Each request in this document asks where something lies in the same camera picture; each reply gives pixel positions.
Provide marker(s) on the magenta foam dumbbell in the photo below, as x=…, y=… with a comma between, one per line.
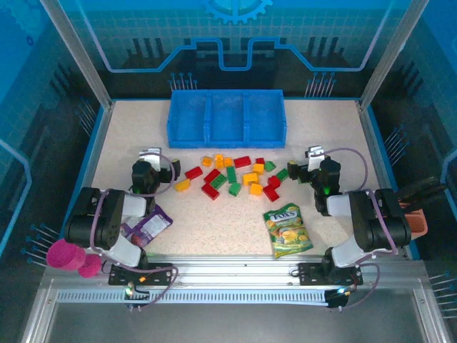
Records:
x=66, y=255

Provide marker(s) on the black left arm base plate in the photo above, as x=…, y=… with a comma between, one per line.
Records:
x=118, y=277

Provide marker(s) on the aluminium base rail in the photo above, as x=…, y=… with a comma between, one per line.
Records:
x=232, y=271

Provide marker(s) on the long red lego brick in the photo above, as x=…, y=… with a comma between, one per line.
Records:
x=241, y=161

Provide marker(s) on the yellow lego brick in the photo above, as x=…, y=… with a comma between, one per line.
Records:
x=256, y=189
x=218, y=159
x=182, y=185
x=258, y=168
x=250, y=178

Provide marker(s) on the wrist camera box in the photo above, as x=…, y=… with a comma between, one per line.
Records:
x=316, y=155
x=150, y=155

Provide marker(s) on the aluminium frame post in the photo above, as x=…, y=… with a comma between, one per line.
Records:
x=387, y=60
x=85, y=60

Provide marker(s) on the beige and orange knife block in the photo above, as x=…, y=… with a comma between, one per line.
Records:
x=417, y=223

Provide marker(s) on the orange-yellow lego brick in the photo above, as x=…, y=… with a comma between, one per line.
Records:
x=206, y=160
x=228, y=162

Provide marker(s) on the blue three-compartment plastic bin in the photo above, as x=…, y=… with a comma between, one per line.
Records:
x=189, y=143

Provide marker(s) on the small red lego brick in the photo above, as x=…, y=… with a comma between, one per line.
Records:
x=260, y=161

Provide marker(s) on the green Fox's candy bag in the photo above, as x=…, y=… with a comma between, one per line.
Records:
x=285, y=228

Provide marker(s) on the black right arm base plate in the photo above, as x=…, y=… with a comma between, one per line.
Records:
x=307, y=275

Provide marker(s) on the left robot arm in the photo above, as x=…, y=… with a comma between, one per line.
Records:
x=107, y=214

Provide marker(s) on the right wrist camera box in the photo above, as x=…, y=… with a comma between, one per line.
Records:
x=316, y=155

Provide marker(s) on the black LED controller box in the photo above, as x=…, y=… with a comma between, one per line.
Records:
x=337, y=298
x=137, y=298

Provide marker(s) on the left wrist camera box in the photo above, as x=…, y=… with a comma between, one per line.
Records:
x=150, y=155

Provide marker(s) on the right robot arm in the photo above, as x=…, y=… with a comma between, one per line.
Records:
x=375, y=221

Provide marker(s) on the purple snack bag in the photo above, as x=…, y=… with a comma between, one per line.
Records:
x=157, y=221

